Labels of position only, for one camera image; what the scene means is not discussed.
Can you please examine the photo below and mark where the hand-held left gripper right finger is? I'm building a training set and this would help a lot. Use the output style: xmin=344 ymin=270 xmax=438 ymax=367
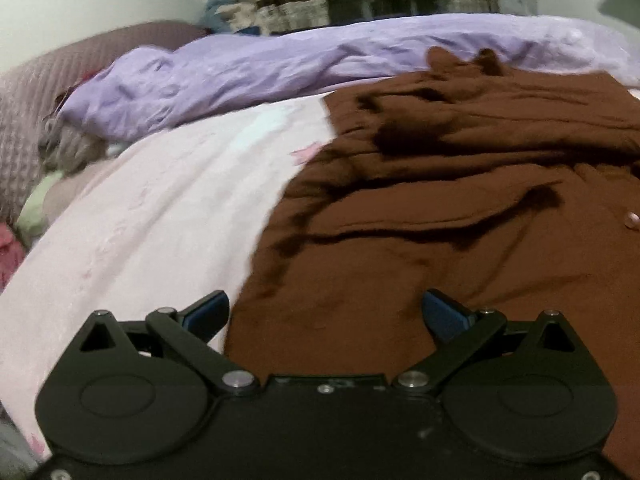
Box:
xmin=392 ymin=288 xmax=577 ymax=395

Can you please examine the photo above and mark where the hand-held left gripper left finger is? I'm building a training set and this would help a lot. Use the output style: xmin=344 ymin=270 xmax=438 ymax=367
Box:
xmin=75 ymin=289 xmax=261 ymax=395

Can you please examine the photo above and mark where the brown coat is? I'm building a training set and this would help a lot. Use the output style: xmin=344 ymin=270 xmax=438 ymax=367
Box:
xmin=223 ymin=46 xmax=640 ymax=480

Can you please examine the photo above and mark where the pink printed blanket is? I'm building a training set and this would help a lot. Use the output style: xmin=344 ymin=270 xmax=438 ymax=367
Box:
xmin=0 ymin=94 xmax=346 ymax=463

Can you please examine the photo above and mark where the light green pillow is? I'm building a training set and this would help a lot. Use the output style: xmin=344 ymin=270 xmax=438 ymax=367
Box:
xmin=16 ymin=170 xmax=67 ymax=242

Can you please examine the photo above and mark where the red patterned cloth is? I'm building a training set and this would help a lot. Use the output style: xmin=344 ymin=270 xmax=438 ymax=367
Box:
xmin=0 ymin=222 xmax=27 ymax=293

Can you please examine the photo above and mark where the grey knitted cloth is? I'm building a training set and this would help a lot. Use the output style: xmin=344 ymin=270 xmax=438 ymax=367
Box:
xmin=41 ymin=119 xmax=111 ymax=173

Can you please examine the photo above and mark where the purple duvet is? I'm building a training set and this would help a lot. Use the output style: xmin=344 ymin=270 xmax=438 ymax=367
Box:
xmin=54 ymin=14 xmax=640 ymax=142

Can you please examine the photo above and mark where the mauve quilted headboard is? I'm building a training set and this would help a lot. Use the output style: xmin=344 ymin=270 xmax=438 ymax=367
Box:
xmin=0 ymin=20 xmax=208 ymax=223

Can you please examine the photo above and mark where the blue and white cloth pile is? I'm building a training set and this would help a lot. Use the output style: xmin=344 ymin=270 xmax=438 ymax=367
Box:
xmin=202 ymin=0 xmax=263 ymax=37

